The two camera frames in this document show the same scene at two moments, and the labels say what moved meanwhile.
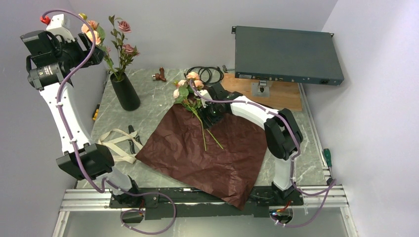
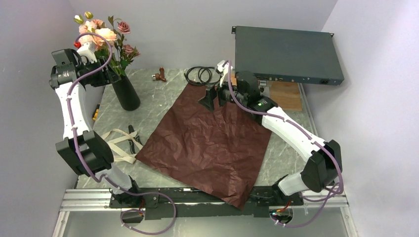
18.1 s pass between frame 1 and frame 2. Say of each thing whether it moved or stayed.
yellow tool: stayed
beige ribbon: stayed
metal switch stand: stayed
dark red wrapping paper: stayed
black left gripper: moved
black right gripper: moved
